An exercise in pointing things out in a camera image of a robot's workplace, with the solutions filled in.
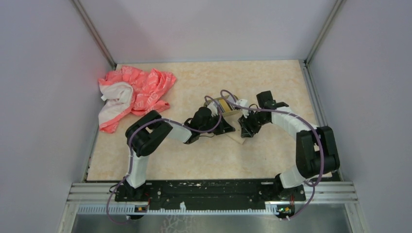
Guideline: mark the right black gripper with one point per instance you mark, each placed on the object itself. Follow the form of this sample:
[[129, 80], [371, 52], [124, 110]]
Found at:
[[248, 130]]

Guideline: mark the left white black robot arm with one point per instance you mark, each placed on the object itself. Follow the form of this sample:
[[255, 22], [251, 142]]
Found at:
[[146, 135]]

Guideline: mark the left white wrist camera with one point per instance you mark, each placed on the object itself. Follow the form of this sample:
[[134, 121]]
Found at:
[[212, 107]]

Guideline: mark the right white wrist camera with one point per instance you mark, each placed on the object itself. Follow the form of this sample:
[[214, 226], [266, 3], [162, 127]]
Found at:
[[242, 104]]

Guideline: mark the cream card holder tray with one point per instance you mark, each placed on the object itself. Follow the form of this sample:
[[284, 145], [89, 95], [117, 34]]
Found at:
[[223, 107]]

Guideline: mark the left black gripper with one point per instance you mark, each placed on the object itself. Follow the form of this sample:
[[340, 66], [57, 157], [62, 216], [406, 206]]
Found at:
[[223, 127]]

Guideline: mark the beige card sleeve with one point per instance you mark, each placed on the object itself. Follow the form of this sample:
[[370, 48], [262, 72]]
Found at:
[[236, 136]]

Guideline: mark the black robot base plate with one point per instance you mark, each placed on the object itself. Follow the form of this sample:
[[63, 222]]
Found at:
[[209, 195]]

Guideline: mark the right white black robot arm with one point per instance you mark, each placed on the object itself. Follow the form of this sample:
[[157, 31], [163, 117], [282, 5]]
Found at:
[[316, 150]]

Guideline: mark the aluminium front frame rail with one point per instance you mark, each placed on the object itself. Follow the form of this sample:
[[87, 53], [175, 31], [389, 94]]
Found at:
[[330, 207]]

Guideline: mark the pink white crumpled cloth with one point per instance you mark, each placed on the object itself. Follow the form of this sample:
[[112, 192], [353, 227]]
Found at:
[[130, 90]]

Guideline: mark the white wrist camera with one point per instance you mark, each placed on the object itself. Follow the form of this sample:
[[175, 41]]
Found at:
[[212, 107], [242, 104]]

